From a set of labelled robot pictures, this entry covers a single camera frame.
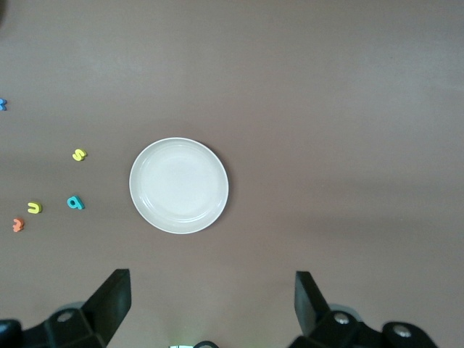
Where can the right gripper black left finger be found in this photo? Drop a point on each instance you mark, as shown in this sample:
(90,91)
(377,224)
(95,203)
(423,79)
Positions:
(105,308)

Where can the yellow foam letter s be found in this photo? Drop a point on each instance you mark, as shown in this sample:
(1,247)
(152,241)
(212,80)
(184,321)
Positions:
(79,154)

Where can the orange foam letter t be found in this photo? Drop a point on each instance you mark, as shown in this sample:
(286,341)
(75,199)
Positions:
(18,224)

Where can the teal foam letter p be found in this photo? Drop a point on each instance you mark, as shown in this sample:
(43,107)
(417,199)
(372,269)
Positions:
(74,202)

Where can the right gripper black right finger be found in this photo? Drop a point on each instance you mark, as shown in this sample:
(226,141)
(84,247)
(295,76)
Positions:
(315,319)

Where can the yellow foam letter u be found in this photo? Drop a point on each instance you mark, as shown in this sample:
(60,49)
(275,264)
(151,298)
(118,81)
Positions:
(34,210)

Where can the brown table cover sheet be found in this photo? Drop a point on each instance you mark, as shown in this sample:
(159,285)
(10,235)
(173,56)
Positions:
(326,108)

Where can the blue foam letter x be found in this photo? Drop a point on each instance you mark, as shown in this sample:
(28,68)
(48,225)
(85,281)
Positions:
(2,104)

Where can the beige round plate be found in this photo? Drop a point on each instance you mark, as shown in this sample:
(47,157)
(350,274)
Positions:
(178,185)

